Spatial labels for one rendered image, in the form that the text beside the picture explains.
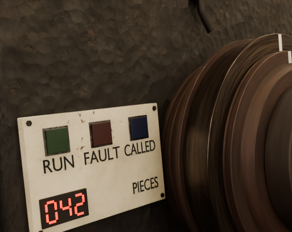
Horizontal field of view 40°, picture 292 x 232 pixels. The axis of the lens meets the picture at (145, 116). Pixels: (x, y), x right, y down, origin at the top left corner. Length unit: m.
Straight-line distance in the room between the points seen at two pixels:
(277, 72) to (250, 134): 0.14
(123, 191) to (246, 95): 0.26
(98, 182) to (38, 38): 0.25
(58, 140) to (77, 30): 0.19
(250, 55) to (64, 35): 0.32
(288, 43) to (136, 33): 0.30
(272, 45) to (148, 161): 0.32
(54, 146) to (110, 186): 0.13
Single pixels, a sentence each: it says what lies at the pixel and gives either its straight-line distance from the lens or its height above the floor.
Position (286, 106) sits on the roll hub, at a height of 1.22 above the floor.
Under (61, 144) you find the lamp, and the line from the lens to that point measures 0.62.
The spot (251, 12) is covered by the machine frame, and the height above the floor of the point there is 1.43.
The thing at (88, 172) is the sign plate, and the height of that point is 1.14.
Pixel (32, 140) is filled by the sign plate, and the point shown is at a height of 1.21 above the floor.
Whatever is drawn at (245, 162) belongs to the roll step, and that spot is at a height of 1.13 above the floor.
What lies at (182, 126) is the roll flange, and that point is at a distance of 0.68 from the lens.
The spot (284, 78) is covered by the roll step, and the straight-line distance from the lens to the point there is 0.74.
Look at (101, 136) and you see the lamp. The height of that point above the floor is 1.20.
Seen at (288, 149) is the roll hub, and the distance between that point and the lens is 0.66.
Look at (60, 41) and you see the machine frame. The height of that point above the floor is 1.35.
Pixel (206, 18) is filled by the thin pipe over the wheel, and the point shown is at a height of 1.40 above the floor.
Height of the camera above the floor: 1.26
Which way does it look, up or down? 3 degrees down
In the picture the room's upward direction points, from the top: 5 degrees counter-clockwise
